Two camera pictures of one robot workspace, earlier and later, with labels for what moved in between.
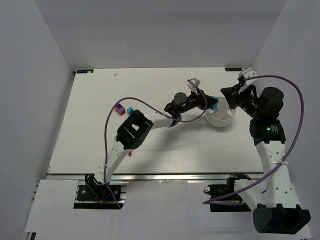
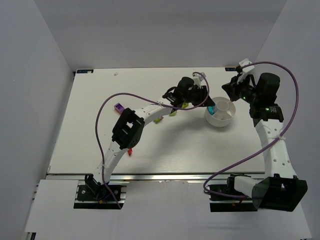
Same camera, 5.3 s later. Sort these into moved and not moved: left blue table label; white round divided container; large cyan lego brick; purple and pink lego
Moved: large cyan lego brick
Not moved: white round divided container; left blue table label; purple and pink lego
